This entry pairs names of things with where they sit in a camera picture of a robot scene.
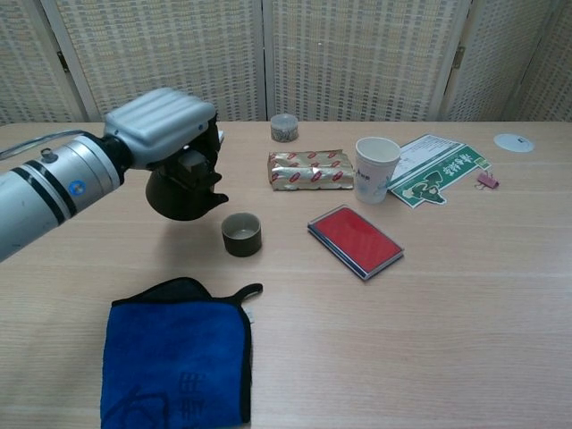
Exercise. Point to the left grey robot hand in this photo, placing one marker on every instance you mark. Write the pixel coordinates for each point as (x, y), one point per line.
(156, 125)

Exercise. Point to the black cast iron teapot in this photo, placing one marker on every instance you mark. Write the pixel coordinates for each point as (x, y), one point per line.
(174, 203)

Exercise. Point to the small dark ceramic teacup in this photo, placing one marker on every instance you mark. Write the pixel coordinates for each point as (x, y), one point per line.
(241, 246)

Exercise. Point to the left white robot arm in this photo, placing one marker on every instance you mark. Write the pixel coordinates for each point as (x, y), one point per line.
(40, 196)

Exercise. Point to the white paper cup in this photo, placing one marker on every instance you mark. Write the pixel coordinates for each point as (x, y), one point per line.
(371, 179)

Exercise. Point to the small round patterned tin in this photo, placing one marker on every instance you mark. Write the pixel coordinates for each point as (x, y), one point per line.
(284, 129)

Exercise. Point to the gold foil tea package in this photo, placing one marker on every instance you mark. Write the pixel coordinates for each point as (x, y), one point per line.
(308, 172)

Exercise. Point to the woven folding screen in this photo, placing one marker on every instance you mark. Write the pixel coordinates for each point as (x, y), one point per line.
(313, 58)

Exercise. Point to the blue microfiber towel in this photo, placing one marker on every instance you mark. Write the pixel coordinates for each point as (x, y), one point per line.
(179, 348)

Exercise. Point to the red ink pad case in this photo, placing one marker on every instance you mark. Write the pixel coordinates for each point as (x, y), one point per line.
(357, 239)

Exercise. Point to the green white flattened carton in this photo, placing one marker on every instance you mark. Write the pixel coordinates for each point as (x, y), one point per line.
(442, 174)

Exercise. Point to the pink binder clip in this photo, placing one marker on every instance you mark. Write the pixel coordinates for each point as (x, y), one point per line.
(489, 181)

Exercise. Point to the white round grommet cover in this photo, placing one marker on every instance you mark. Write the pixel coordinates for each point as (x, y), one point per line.
(509, 142)

